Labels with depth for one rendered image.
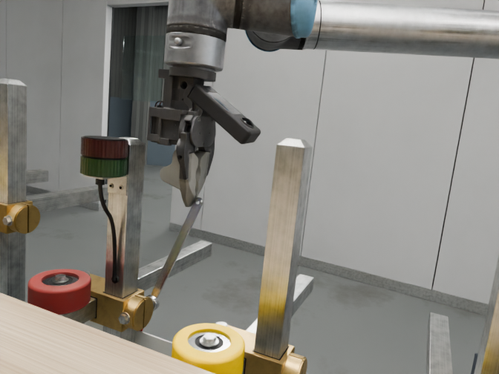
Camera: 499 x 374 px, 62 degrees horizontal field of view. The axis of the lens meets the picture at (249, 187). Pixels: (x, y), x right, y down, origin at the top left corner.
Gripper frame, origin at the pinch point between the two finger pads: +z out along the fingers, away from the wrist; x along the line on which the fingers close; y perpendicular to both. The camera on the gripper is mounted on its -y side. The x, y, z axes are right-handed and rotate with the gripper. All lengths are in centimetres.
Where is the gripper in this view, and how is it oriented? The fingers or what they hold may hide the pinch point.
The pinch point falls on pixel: (193, 199)
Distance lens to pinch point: 66.3
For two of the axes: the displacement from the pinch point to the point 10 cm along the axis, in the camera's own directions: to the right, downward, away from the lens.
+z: -1.1, 9.8, 1.7
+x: -4.1, 1.1, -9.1
